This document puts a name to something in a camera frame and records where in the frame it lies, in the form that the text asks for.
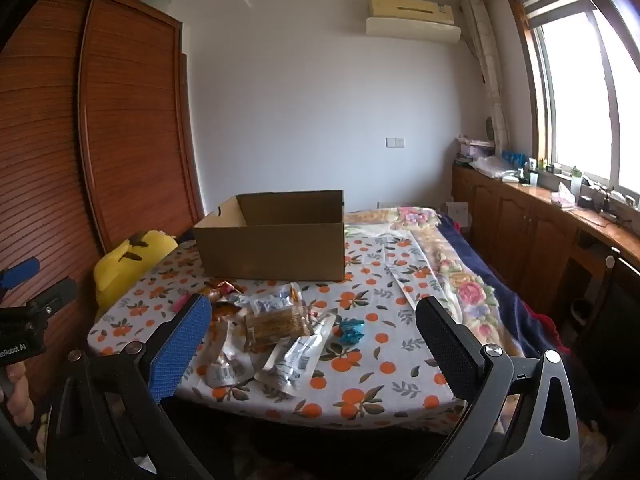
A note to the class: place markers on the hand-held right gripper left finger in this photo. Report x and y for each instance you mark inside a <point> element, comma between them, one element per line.
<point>180,345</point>

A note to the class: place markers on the clear packet with blue print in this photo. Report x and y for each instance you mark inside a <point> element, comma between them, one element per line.
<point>270,302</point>

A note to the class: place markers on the pink wrapped candy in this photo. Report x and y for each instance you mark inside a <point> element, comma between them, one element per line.
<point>180,304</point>

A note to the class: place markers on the dark blue blanket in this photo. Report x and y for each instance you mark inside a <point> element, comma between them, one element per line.
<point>505,290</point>

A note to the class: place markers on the white wall socket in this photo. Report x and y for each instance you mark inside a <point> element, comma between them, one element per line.
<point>395,142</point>

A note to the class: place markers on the long silver packet red label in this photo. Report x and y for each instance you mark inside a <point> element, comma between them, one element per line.
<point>295,360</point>

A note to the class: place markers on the dark trash bin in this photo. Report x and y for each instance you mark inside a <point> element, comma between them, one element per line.
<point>582,315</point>

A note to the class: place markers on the person's left hand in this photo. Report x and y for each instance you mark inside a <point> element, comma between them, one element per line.
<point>17,390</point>

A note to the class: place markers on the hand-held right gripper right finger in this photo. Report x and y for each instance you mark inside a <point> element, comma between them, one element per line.
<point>450,350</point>

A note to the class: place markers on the wall air conditioner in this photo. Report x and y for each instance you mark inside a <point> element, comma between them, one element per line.
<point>410,20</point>

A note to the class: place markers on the teal wrapped candy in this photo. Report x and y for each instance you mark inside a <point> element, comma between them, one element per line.
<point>350,332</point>

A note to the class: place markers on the large window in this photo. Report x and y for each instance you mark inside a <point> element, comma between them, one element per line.
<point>575,100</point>

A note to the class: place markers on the red knitted cloth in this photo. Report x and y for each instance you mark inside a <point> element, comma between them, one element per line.
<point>547,327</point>

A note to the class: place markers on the silver packet with dark base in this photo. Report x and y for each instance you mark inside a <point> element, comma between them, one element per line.
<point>227,372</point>

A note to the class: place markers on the patterned white curtain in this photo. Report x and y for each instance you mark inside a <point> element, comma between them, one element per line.
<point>487,70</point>

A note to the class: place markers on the yellow plush toy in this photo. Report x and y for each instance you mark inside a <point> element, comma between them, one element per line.
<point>120,270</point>

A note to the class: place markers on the gold candy wrappers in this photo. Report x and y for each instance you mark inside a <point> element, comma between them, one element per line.
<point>220,290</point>

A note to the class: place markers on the brown cardboard box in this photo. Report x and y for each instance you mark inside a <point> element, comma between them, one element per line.
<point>270,255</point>

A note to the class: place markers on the brown snack packet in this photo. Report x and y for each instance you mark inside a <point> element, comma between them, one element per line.
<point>277,327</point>

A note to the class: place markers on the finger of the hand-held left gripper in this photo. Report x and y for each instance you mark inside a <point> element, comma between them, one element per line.
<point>22,268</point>

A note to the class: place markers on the floral blanket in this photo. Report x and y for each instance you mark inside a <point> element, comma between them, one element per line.
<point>450,265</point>

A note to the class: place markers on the wooden slatted wardrobe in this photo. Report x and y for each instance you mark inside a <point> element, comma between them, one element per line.
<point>130,110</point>

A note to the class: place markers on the clear plastic bag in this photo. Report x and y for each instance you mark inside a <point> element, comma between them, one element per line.
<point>492,167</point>

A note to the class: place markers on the pink storage box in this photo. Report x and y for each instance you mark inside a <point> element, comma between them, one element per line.
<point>475,147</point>

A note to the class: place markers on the white paper box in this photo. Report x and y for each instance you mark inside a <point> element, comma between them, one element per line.
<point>457,217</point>

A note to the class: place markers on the wooden window cabinet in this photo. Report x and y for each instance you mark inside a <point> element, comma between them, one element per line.
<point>520,230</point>

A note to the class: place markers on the tissue box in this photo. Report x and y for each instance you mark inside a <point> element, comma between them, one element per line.
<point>562,197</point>

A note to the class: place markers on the orange fruit print tablecloth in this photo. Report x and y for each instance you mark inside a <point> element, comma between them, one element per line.
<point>380,340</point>

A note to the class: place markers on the orange clear snack packet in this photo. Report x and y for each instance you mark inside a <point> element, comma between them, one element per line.
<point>220,340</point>

